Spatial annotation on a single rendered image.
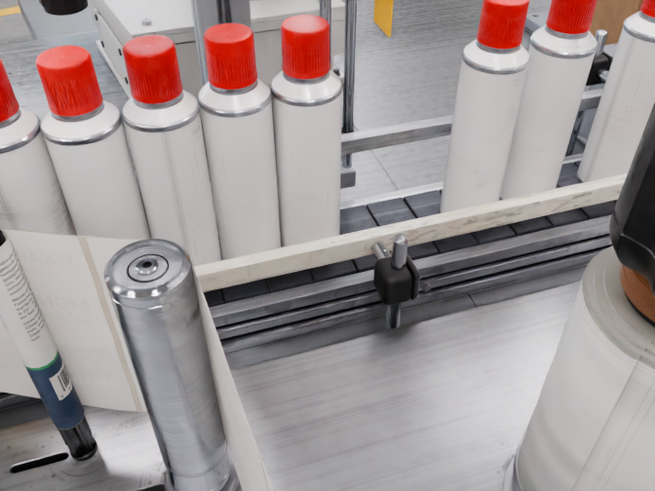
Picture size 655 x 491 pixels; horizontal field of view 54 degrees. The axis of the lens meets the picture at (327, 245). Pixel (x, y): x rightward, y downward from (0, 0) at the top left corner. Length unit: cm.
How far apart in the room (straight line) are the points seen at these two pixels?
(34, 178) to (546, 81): 39
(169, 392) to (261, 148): 21
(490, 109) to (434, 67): 46
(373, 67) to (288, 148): 51
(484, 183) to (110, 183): 30
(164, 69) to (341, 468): 28
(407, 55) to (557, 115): 47
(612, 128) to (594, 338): 38
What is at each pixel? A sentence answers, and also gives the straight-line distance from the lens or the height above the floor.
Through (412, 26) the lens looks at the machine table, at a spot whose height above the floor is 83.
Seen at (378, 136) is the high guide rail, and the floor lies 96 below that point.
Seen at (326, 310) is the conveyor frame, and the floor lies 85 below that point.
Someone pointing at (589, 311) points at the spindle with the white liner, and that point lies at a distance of 30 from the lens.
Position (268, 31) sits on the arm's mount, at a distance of 85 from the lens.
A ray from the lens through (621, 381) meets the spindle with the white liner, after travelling 30.
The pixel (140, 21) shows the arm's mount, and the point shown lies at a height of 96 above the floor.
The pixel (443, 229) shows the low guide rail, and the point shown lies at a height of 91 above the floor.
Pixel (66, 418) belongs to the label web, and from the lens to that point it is 43.
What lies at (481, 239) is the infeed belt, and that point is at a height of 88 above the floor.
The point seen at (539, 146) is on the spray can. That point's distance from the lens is 60.
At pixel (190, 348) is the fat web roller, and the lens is 32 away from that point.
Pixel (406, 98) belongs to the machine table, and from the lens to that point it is 90.
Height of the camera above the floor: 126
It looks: 42 degrees down
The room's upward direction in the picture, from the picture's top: straight up
